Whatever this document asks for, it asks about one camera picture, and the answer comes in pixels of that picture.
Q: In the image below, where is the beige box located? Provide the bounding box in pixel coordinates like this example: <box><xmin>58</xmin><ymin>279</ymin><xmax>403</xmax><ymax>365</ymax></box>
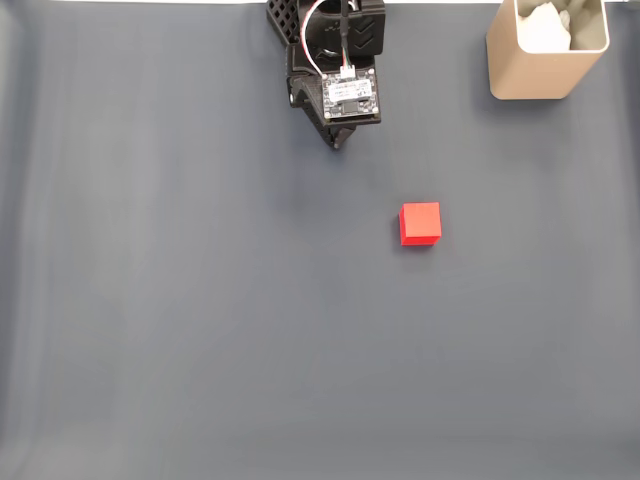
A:
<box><xmin>485</xmin><ymin>0</ymin><xmax>612</xmax><ymax>101</ymax></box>

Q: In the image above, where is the white red camera cable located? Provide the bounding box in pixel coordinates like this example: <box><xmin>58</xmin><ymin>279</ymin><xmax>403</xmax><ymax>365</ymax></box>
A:
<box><xmin>301</xmin><ymin>0</ymin><xmax>359</xmax><ymax>80</ymax></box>

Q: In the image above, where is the camera circuit board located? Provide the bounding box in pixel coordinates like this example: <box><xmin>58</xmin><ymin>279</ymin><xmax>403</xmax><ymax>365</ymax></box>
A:
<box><xmin>321</xmin><ymin>71</ymin><xmax>382</xmax><ymax>124</ymax></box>

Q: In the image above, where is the red cube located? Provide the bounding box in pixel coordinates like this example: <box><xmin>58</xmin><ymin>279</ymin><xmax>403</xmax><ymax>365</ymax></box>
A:
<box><xmin>398</xmin><ymin>201</ymin><xmax>442</xmax><ymax>247</ymax></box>

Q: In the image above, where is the white plastic bag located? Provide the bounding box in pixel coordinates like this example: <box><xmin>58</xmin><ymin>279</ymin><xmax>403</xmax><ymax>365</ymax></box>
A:
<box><xmin>517</xmin><ymin>0</ymin><xmax>574</xmax><ymax>54</ymax></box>

